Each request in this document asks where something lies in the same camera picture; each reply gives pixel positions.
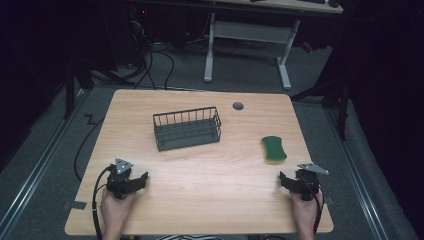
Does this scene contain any person's left hand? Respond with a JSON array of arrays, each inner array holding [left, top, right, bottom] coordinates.
[[100, 188, 138, 237]]

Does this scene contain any black floor cable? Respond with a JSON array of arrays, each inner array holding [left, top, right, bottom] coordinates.
[[73, 114, 106, 183]]

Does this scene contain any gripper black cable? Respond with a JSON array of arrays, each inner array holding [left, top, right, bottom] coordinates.
[[91, 165, 114, 240], [301, 173, 325, 236]]

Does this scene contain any black wire basket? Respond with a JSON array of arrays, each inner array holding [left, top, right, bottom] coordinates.
[[152, 106, 223, 152]]

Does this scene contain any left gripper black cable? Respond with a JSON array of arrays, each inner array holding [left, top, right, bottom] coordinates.
[[91, 165, 114, 240]]

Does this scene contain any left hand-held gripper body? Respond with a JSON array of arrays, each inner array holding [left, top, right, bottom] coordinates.
[[105, 157, 140, 200]]

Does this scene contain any white-legged desk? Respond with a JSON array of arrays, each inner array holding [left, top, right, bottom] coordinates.
[[203, 0, 344, 91]]

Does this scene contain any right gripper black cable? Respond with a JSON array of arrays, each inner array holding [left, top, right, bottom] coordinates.
[[301, 173, 325, 236]]

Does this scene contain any grey tape patch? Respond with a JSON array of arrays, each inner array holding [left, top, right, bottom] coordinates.
[[62, 200, 88, 211]]

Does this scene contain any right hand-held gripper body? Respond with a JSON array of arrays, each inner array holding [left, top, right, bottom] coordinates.
[[289, 162, 330, 202]]

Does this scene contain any black metal stand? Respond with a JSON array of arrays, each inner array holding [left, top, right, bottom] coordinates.
[[290, 71, 351, 141], [63, 54, 95, 120]]

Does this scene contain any bundle of black floor cables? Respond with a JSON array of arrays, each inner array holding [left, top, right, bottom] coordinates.
[[89, 41, 176, 91]]

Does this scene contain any green sponge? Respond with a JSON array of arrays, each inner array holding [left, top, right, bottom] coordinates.
[[260, 135, 288, 164]]

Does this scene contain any person's right hand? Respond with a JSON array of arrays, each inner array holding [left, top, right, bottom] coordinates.
[[288, 190, 324, 236]]

